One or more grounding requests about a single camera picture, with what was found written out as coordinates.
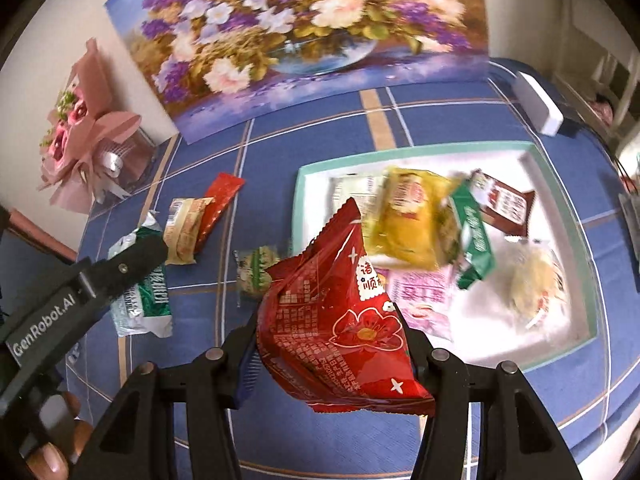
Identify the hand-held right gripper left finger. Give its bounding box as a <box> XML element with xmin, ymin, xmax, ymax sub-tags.
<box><xmin>72</xmin><ymin>310</ymin><xmax>267</xmax><ymax>480</ymax></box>

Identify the teal-edged white tray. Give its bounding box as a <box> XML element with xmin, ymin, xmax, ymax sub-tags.
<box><xmin>290</xmin><ymin>141</ymin><xmax>601</xmax><ymax>374</ymax></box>

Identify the reddish brown wooden rail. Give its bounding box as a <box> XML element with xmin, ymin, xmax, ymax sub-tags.
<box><xmin>7</xmin><ymin>207</ymin><xmax>80</xmax><ymax>263</ymax></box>

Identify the white power adapter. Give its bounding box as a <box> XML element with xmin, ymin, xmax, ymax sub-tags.
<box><xmin>512</xmin><ymin>71</ymin><xmax>564</xmax><ymax>136</ymax></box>

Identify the person's left hand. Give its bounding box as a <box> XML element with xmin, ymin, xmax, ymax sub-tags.
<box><xmin>24</xmin><ymin>392</ymin><xmax>96</xmax><ymax>480</ymax></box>

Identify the round pastry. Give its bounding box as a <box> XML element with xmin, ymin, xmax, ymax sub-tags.
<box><xmin>502</xmin><ymin>240</ymin><xmax>571</xmax><ymax>332</ymax></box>

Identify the flower painting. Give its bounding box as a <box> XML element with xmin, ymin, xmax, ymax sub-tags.
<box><xmin>105</xmin><ymin>0</ymin><xmax>489</xmax><ymax>144</ymax></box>

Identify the pink purple snack packet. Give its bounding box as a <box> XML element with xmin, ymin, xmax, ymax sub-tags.
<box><xmin>375</xmin><ymin>265</ymin><xmax>457</xmax><ymax>344</ymax></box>

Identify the cream orange snack packet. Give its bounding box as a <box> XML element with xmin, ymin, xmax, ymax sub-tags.
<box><xmin>164</xmin><ymin>197</ymin><xmax>215</xmax><ymax>266</ymax></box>

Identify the green white foil packet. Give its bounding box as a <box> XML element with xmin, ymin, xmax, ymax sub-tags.
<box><xmin>107</xmin><ymin>210</ymin><xmax>174</xmax><ymax>339</ymax></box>

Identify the pink flower bouquet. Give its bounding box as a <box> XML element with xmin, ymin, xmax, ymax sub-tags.
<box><xmin>37</xmin><ymin>37</ymin><xmax>157</xmax><ymax>212</ymax></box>

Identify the large red flower-print packet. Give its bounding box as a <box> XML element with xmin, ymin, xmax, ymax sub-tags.
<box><xmin>257</xmin><ymin>197</ymin><xmax>437</xmax><ymax>417</ymax></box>

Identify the dark green snack packet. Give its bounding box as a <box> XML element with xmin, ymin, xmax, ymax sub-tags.
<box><xmin>447</xmin><ymin>180</ymin><xmax>496</xmax><ymax>291</ymax></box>

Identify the long red snack packet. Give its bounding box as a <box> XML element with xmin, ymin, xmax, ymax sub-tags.
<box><xmin>194</xmin><ymin>172</ymin><xmax>246</xmax><ymax>254</ymax></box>

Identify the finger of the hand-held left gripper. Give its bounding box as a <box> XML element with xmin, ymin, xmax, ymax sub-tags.
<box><xmin>75</xmin><ymin>237</ymin><xmax>168</xmax><ymax>301</ymax></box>

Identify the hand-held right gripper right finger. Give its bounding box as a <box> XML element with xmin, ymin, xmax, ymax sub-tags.
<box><xmin>406</xmin><ymin>327</ymin><xmax>583</xmax><ymax>480</ymax></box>

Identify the white wooden side table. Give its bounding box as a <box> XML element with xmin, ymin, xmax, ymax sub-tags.
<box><xmin>550</xmin><ymin>0</ymin><xmax>640</xmax><ymax>136</ymax></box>

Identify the dark red snack packet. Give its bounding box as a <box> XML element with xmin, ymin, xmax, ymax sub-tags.
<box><xmin>470</xmin><ymin>170</ymin><xmax>537</xmax><ymax>239</ymax></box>

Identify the yellow snack packet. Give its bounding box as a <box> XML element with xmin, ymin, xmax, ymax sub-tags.
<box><xmin>362</xmin><ymin>166</ymin><xmax>463</xmax><ymax>271</ymax></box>

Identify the small green snack packet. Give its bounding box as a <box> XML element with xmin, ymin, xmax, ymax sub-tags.
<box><xmin>234</xmin><ymin>245</ymin><xmax>281</xmax><ymax>309</ymax></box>

